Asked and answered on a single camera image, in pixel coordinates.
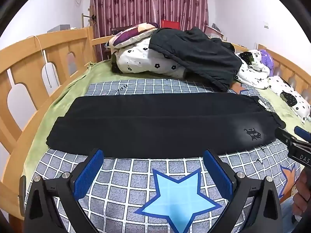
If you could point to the white floral quilt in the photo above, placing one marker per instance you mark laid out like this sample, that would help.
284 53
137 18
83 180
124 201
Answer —
138 58

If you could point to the purple patterned pillow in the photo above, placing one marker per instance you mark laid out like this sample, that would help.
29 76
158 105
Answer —
128 34

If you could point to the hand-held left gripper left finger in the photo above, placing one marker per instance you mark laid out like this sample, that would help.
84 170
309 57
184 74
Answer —
87 173

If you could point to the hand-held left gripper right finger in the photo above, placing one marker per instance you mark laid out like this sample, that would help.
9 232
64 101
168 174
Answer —
218 174

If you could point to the wooden coat rack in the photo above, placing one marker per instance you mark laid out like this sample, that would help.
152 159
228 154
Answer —
88 19

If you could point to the black pants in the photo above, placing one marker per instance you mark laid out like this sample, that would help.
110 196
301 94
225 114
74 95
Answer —
150 131

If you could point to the person's right forearm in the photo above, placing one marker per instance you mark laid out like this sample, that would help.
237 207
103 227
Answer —
288 211

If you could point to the pile of dark clothes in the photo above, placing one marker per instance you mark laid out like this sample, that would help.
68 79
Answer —
194 53

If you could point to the purple plush toy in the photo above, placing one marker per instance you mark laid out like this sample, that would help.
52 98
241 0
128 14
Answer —
267 60

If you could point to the green blanket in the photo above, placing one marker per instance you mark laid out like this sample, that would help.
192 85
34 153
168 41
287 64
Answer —
70 85

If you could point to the grey checked star bedsheet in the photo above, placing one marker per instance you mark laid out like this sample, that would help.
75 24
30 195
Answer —
121 189

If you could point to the grey box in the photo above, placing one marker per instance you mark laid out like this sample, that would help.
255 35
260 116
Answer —
59 28

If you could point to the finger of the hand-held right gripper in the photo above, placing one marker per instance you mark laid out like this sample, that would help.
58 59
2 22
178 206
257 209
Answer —
302 133
283 134

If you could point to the person's right hand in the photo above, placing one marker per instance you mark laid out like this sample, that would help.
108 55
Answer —
303 191

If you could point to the wooden bed frame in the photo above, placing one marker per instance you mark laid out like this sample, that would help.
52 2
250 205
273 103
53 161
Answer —
24 53

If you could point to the white wall socket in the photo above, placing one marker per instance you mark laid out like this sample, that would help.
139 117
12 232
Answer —
266 25

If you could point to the maroon striped curtain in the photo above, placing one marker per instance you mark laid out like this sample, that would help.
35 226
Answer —
145 2

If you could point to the white pillow with black print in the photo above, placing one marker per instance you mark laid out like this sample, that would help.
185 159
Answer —
279 85

